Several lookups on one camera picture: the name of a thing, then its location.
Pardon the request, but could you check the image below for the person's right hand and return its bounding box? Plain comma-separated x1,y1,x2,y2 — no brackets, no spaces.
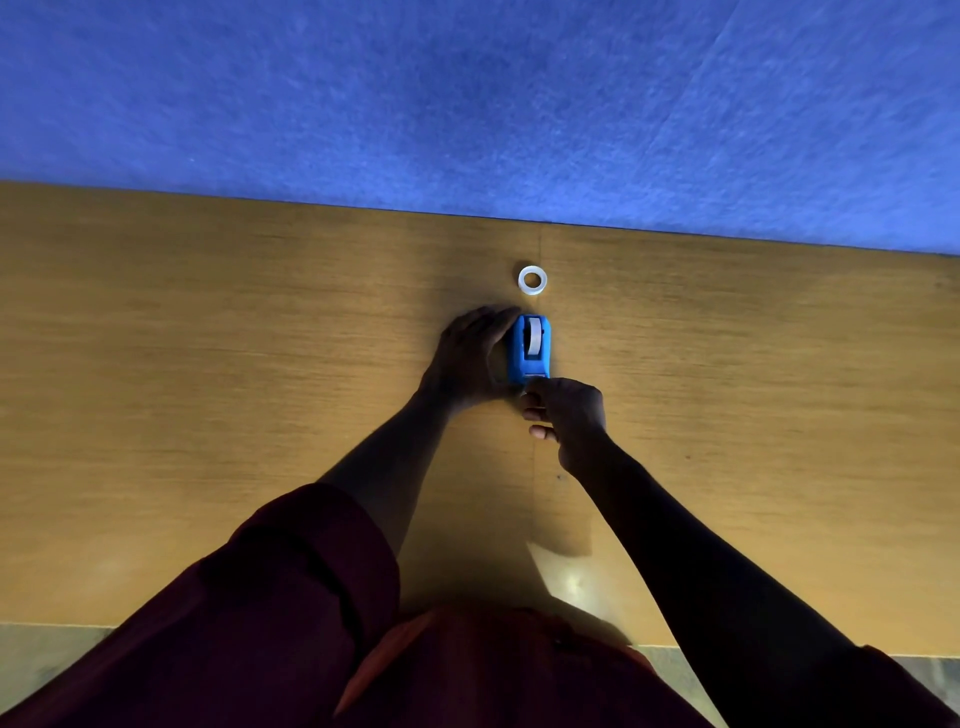
520,376,608,475

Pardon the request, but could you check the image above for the person's left hand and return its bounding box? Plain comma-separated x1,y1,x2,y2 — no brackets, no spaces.
418,305,525,411

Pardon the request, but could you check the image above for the blue tape dispenser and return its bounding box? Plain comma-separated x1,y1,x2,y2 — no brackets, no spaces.
507,313,552,387

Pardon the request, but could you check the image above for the person's left forearm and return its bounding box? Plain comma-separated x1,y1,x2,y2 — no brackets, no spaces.
318,386,460,560

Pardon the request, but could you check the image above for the person's right forearm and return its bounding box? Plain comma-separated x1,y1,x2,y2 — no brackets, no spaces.
558,435,895,728

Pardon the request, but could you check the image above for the maroon shirt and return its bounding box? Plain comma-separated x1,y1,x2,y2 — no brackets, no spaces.
0,482,960,728

